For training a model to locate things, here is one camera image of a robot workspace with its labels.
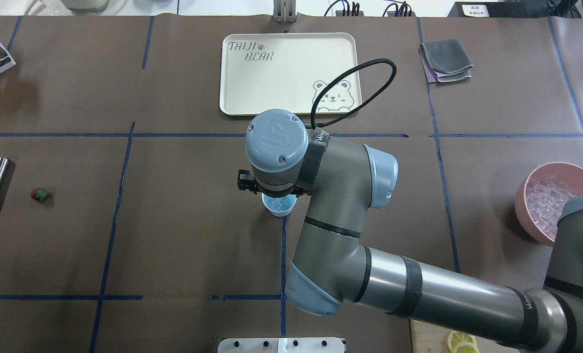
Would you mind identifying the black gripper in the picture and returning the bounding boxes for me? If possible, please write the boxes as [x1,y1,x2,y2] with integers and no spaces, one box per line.
[237,170,311,197]

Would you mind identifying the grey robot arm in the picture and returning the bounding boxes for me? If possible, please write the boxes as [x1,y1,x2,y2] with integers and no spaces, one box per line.
[237,109,583,353]

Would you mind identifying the light blue plastic cup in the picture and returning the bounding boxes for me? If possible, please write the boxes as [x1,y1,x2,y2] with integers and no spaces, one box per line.
[262,194,297,217]

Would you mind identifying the pink bowl of ice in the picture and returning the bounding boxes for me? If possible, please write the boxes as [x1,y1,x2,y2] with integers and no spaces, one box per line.
[514,162,583,247]

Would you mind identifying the cream bear serving tray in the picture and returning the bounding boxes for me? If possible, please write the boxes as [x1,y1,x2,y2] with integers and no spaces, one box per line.
[219,33,357,116]

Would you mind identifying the red strawberry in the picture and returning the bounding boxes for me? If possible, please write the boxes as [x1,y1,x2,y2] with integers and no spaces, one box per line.
[31,188,50,202]

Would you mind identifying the grey folded cloth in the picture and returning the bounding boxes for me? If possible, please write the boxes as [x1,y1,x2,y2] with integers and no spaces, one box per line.
[419,39,473,83]

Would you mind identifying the wooden cutting board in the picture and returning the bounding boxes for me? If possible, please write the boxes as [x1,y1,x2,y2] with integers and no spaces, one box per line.
[410,320,519,353]

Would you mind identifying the lemon slices row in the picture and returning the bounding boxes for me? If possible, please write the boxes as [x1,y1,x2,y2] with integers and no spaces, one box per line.
[446,330,480,353]

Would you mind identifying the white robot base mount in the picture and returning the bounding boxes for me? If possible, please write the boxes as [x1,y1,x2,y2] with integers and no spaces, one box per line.
[217,337,347,353]

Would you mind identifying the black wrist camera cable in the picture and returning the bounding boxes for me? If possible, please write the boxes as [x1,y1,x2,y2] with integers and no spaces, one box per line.
[310,58,398,129]

